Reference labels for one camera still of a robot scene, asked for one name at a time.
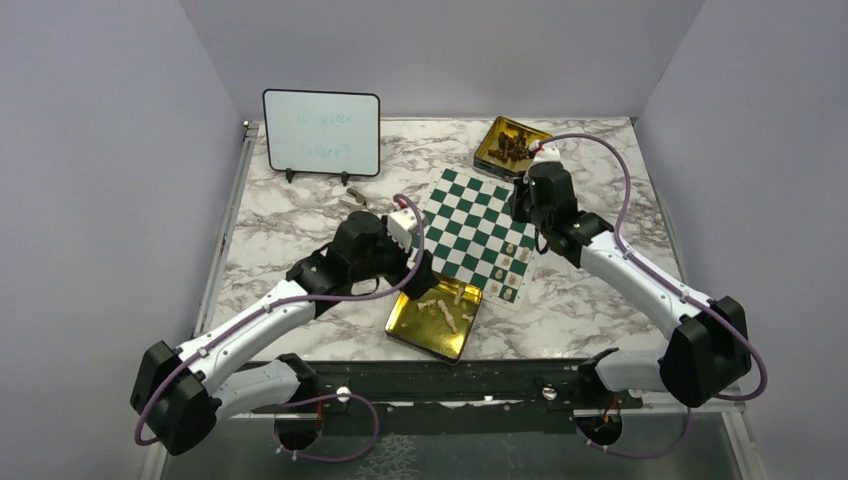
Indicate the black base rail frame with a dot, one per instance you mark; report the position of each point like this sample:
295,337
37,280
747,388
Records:
408,398

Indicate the small tan clip object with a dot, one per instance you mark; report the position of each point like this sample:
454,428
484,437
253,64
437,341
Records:
354,198

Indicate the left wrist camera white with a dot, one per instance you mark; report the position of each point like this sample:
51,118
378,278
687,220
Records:
403,227

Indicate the green white chess board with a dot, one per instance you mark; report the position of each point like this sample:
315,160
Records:
469,226

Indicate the small whiteboard on stand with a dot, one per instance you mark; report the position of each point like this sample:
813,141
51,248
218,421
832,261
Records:
322,132

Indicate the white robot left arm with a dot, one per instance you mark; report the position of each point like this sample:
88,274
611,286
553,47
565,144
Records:
180,393

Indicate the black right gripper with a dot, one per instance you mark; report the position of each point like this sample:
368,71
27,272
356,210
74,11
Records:
521,187

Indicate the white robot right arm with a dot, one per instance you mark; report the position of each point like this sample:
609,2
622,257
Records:
704,353

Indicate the pile of dark chess pieces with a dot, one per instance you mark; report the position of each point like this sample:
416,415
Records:
510,148

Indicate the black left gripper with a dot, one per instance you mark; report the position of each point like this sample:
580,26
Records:
404,271

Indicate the gold tin dark pieces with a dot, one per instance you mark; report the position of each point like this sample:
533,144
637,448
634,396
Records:
496,168

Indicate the gold tin white pieces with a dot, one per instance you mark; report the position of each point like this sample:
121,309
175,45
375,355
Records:
426,330

